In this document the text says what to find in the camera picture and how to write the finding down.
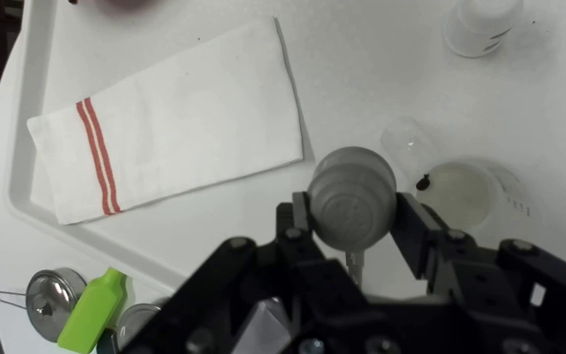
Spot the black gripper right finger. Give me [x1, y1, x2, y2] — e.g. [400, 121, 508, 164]
[392, 194, 469, 280]

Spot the white plastic tray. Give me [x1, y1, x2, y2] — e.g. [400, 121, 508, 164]
[7, 0, 566, 292]

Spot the clear plastic jar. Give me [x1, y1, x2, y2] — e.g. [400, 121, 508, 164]
[380, 117, 535, 237]

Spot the grey top salt cellar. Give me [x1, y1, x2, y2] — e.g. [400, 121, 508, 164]
[309, 148, 398, 253]

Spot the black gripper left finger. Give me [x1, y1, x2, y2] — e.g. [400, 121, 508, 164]
[276, 194, 313, 243]

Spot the white red striped towel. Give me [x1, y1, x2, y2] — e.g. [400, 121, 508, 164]
[28, 19, 303, 225]

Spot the steel pot with lid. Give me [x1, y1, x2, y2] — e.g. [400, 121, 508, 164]
[117, 302, 162, 349]

